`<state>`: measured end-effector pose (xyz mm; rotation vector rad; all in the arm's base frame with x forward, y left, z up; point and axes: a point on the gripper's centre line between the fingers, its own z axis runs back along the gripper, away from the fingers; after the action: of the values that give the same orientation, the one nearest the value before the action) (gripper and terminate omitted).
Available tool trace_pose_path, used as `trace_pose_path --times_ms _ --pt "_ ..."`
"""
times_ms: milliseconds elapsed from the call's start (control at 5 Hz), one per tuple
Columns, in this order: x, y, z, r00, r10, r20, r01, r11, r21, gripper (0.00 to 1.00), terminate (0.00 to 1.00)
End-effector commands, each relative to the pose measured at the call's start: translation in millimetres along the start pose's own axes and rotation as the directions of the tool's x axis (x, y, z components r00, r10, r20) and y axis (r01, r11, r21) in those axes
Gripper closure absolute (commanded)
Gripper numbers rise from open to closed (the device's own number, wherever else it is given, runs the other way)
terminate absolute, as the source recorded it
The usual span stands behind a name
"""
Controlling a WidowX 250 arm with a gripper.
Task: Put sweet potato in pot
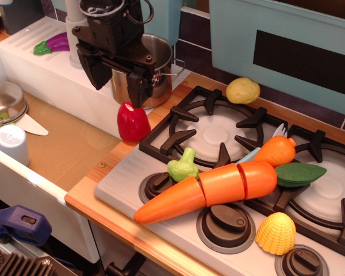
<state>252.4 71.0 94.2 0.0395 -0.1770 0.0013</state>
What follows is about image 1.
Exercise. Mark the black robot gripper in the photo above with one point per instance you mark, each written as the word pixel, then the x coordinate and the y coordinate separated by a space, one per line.
pixel 114 32

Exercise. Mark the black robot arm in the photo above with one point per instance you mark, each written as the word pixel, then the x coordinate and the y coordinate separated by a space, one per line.
pixel 112 41

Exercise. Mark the stainless steel pot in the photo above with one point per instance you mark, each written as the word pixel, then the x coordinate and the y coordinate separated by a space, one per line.
pixel 150 86

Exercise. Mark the steel pot lid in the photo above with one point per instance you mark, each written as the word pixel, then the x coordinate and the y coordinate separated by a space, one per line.
pixel 12 102

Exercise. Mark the yellow toy potato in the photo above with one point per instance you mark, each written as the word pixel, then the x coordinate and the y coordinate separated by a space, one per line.
pixel 242 91

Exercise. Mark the red toy pepper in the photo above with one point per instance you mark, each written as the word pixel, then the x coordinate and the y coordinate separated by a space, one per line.
pixel 133 123

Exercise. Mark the purple toy eggplant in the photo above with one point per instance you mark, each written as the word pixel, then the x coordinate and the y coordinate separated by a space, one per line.
pixel 56 43

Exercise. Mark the white toy sink unit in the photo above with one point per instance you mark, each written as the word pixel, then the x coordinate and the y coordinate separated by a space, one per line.
pixel 82 130

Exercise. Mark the white toy knife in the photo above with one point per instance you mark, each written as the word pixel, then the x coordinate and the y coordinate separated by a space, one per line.
pixel 29 125

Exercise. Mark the green toy broccoli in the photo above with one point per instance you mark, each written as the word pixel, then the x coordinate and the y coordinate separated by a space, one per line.
pixel 183 168

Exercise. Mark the black left burner grate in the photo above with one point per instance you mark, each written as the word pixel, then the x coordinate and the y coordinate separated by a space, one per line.
pixel 219 131

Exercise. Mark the black burner grate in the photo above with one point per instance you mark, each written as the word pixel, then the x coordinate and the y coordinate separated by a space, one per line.
pixel 219 131
pixel 318 208

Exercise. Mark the left stove knob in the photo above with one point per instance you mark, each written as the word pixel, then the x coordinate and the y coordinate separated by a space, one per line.
pixel 154 185

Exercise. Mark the stove knob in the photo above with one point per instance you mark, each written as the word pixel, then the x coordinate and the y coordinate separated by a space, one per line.
pixel 226 228
pixel 301 260
pixel 154 185

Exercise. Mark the white plastic cup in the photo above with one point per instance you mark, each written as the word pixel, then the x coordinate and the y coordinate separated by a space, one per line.
pixel 13 142

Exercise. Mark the large orange wooden carrot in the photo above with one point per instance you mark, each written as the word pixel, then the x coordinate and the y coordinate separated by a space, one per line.
pixel 221 185

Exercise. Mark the light blue toy fork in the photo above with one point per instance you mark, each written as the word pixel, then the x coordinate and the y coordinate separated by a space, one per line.
pixel 280 131

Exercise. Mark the small orange toy carrot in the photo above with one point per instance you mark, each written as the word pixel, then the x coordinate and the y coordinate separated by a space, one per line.
pixel 277 151

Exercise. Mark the blue clamp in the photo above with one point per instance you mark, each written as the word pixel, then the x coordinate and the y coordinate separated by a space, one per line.
pixel 24 225

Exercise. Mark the toy stove top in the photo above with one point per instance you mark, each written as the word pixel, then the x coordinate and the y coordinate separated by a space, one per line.
pixel 120 189

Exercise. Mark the middle stove knob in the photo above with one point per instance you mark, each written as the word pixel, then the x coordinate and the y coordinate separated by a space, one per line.
pixel 226 228

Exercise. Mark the light blue toy microwave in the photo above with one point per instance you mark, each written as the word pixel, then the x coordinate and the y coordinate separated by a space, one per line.
pixel 294 50

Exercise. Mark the green felt carrot leaf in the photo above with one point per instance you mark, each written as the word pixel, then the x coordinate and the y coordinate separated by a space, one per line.
pixel 298 174

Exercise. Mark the black right burner grate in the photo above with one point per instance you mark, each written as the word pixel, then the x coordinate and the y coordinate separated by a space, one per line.
pixel 318 208

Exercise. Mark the yellow toy corn piece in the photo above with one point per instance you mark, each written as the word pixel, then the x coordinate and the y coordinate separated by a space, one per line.
pixel 277 234

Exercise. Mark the right stove knob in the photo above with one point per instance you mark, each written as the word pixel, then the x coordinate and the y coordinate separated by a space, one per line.
pixel 301 260

